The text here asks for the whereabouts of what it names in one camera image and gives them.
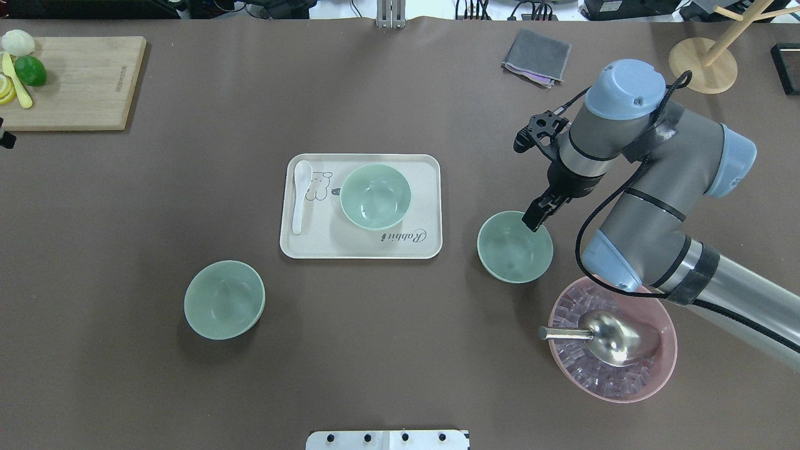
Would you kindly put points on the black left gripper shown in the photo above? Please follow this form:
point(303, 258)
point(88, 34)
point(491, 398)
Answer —
point(7, 140)

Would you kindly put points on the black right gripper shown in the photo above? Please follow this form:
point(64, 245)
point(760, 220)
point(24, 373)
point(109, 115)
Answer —
point(570, 184)

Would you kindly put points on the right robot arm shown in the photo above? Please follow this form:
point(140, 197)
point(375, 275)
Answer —
point(682, 157)

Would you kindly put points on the lemon slice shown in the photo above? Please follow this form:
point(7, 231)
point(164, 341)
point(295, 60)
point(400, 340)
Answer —
point(7, 89)

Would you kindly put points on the green lime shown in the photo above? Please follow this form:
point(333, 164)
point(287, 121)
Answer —
point(31, 70)

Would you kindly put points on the white garlic bulb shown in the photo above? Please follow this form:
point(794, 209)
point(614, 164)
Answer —
point(17, 42)

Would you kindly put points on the wooden cutting board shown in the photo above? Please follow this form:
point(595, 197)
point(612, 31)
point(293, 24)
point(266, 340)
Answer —
point(90, 85)

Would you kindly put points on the metal ice scoop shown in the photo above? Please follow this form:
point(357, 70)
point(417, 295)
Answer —
point(614, 338)

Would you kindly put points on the grey folded cloth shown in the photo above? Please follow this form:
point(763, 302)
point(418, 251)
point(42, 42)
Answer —
point(537, 57)

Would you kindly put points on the green bowl on tray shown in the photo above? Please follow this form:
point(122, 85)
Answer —
point(375, 197)

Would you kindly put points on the pink bowl with ice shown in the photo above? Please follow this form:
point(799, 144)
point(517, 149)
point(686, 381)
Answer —
point(614, 384)

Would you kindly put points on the cream rabbit serving tray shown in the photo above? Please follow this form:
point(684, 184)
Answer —
point(328, 234)

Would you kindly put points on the wooden mug tree stand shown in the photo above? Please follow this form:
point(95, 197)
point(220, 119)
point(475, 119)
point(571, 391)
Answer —
point(712, 65)

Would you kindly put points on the white ceramic spoon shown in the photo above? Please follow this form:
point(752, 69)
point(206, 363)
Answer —
point(302, 177)

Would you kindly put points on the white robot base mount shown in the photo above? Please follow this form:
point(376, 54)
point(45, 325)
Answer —
point(390, 439)

